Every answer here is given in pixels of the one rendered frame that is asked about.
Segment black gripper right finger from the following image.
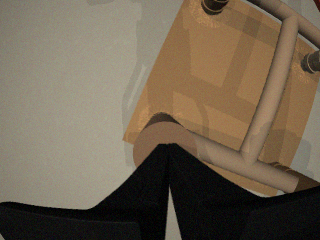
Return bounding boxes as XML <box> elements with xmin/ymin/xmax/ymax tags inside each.
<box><xmin>167</xmin><ymin>143</ymin><xmax>320</xmax><ymax>240</ymax></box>

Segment wooden stool legs with h-shaped crossbars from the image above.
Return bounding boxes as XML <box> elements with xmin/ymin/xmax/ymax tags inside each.
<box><xmin>133</xmin><ymin>0</ymin><xmax>320</xmax><ymax>194</ymax></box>

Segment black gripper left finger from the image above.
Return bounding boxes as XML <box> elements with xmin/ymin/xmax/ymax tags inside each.
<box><xmin>0</xmin><ymin>143</ymin><xmax>169</xmax><ymax>240</ymax></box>

